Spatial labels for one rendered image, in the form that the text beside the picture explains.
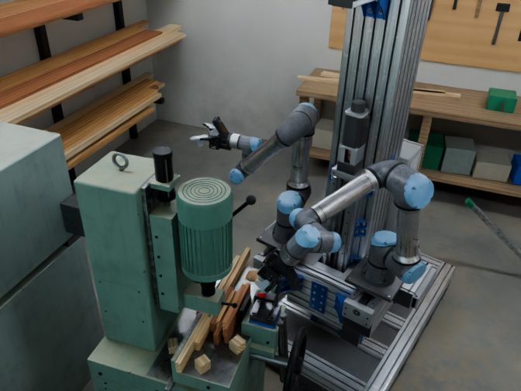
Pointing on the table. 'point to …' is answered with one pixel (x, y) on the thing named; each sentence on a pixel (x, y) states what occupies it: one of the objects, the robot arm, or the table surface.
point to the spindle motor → (205, 228)
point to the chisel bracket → (193, 299)
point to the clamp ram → (245, 308)
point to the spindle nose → (208, 288)
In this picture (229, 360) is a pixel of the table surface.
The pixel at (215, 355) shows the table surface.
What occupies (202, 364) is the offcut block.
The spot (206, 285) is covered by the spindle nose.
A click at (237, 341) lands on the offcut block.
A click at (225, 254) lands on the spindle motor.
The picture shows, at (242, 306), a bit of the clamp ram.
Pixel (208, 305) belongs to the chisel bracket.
